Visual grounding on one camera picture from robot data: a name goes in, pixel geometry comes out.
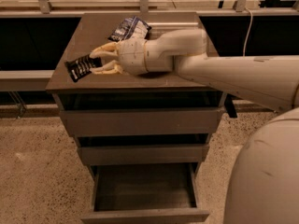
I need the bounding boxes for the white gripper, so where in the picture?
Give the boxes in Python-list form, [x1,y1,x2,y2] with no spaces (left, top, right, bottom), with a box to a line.
[90,38,148,75]

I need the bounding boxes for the black rxbar chocolate bar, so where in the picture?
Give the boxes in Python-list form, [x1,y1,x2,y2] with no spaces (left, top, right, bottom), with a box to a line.
[64,55,102,82]

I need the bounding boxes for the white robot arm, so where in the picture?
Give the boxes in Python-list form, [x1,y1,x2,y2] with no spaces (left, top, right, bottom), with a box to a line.
[90,29,299,224]

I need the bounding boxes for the top grey drawer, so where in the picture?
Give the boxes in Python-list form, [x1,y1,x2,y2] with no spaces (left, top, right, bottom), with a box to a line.
[60,108,223,137]

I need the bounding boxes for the grey drawer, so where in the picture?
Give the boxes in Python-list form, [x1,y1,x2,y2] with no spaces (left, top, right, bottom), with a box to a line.
[78,144,209,166]
[81,163,209,224]
[60,108,223,137]

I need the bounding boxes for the grey drawer cabinet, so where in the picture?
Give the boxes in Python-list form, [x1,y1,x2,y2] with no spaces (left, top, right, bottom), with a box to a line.
[45,11,235,224]

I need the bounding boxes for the middle grey drawer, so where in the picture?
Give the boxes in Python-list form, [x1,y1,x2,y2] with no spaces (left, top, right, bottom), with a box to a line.
[78,144,209,166]

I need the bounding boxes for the bottom grey drawer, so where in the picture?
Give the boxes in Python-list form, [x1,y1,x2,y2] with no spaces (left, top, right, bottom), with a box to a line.
[81,163,209,224]

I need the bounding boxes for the blue white chip bag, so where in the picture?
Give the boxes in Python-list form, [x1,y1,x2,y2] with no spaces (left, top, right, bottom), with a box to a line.
[108,16,151,42]

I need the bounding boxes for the metal railing frame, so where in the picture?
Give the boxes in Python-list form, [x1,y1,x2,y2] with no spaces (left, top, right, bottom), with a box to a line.
[1,0,298,91]

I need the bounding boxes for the white cable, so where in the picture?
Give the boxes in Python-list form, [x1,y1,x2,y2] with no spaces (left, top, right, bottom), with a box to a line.
[242,7,253,57]

